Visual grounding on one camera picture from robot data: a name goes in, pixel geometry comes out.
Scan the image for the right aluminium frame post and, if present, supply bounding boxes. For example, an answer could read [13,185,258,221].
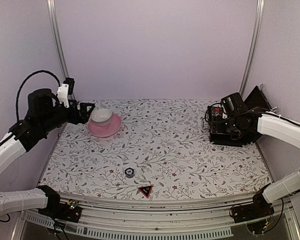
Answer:
[239,0,265,97]

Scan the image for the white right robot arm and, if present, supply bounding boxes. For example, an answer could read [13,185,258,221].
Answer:
[204,106,300,218]

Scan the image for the chip rows in case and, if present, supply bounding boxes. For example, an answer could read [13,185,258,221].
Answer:
[210,106,223,117]

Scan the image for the floral table mat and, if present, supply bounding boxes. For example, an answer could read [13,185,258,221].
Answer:
[40,99,272,201]

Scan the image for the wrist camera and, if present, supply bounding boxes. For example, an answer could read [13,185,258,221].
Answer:
[221,92,248,117]
[56,77,75,109]

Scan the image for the white ceramic bowl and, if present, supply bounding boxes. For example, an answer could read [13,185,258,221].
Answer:
[90,108,113,126]

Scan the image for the pink saucer plate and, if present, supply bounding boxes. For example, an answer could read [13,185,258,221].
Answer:
[87,114,122,138]

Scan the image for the metal front rail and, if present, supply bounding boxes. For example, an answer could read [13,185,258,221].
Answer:
[11,193,300,240]

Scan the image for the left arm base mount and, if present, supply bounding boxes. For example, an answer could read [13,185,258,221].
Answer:
[37,185,82,223]

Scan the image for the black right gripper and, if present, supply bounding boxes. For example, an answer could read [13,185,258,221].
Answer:
[211,115,241,135]

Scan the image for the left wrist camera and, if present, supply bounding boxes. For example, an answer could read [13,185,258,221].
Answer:
[56,77,75,109]

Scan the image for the black poker set case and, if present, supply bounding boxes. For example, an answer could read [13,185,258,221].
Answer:
[203,86,272,147]

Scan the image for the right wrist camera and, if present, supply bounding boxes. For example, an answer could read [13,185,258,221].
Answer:
[221,92,248,117]

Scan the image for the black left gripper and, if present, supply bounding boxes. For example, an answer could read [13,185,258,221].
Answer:
[40,99,96,134]

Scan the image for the aluminium frame post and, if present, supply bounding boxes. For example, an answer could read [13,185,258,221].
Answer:
[239,0,265,97]
[46,0,70,80]

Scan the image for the black red triangle button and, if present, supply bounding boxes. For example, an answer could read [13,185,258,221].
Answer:
[138,185,153,199]

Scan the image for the left aluminium frame post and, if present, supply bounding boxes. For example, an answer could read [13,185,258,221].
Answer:
[46,0,70,80]

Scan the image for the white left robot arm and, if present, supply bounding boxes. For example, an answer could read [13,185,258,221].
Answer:
[0,88,95,219]

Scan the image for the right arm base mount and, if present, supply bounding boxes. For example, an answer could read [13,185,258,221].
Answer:
[229,192,275,223]

